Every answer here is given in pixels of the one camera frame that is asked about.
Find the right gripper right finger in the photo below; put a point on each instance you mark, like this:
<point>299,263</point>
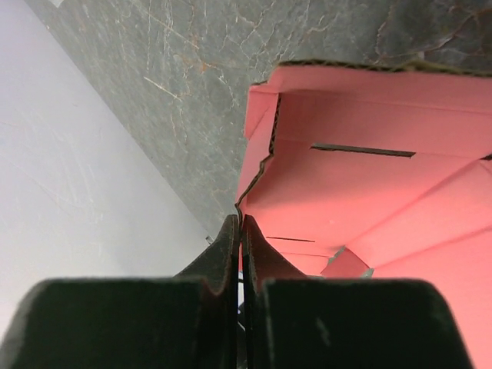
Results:
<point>261,261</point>

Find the pink cardboard box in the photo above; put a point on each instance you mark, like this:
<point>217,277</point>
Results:
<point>353,170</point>

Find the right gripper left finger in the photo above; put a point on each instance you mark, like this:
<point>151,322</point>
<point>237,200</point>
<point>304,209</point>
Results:
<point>218,263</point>

